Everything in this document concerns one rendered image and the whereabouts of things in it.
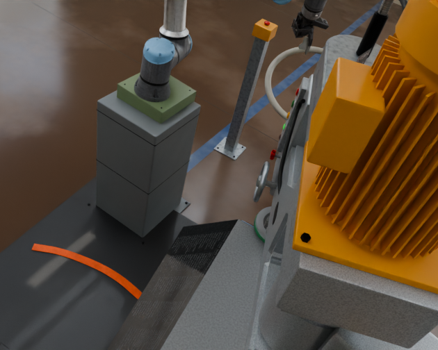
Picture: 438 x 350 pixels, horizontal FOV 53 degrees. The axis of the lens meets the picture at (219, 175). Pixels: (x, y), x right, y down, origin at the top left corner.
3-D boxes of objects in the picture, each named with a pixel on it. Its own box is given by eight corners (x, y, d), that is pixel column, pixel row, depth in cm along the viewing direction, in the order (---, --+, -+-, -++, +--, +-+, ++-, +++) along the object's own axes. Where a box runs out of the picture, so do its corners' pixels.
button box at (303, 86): (283, 153, 163) (309, 90, 144) (276, 151, 163) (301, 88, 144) (286, 141, 169) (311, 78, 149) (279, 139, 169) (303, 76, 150)
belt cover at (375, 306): (400, 358, 79) (452, 314, 68) (268, 317, 80) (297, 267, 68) (376, 90, 149) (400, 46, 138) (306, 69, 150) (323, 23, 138)
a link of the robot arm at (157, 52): (134, 75, 218) (138, 44, 206) (151, 61, 230) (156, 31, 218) (160, 87, 216) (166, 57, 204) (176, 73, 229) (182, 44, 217)
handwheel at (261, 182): (275, 217, 154) (288, 188, 144) (248, 208, 154) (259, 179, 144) (280, 188, 165) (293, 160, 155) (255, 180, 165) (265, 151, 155)
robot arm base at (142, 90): (126, 88, 225) (128, 72, 218) (149, 76, 238) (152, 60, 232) (154, 107, 221) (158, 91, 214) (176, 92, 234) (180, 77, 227)
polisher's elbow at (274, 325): (343, 330, 114) (376, 292, 100) (299, 380, 102) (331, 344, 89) (288, 280, 121) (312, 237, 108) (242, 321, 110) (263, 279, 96)
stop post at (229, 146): (246, 148, 359) (286, 25, 284) (235, 160, 345) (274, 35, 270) (225, 137, 363) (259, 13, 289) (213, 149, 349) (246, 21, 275)
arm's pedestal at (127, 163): (83, 206, 283) (82, 99, 225) (135, 168, 317) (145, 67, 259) (143, 248, 270) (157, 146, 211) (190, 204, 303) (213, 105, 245)
